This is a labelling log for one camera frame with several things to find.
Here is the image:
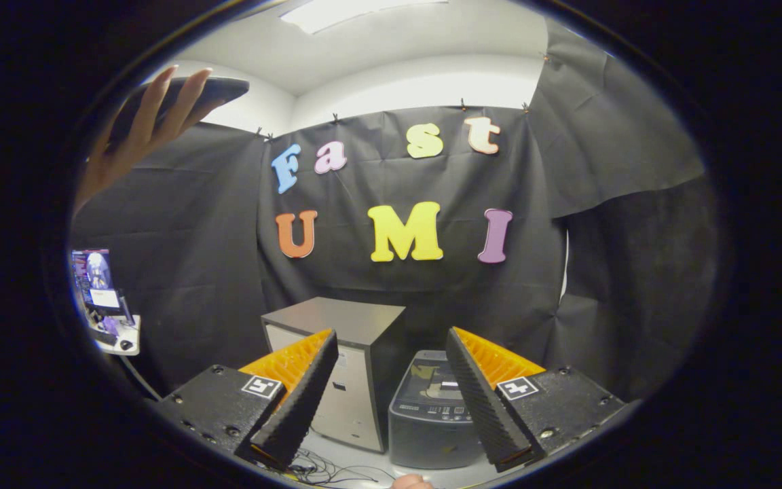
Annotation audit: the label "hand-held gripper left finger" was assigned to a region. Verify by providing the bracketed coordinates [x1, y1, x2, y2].
[157, 329, 339, 471]

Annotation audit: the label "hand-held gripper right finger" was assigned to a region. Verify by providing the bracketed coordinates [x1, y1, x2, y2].
[445, 327, 626, 473]

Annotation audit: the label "washing machine lid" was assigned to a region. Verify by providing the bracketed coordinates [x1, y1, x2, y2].
[394, 350, 473, 408]

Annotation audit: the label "grey washing machine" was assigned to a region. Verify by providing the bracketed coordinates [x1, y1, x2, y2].
[388, 350, 500, 471]

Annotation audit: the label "grey cabinet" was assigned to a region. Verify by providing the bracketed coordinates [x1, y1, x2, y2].
[261, 297, 407, 454]

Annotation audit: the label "white desk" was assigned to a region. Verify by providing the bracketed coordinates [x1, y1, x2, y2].
[89, 314, 142, 357]

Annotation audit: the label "black backdrop cloth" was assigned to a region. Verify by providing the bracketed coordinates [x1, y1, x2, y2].
[69, 17, 721, 401]

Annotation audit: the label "black phone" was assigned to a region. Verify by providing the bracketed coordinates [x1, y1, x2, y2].
[109, 76, 250, 143]

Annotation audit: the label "black cables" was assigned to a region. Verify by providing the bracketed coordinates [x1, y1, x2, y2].
[282, 452, 398, 486]

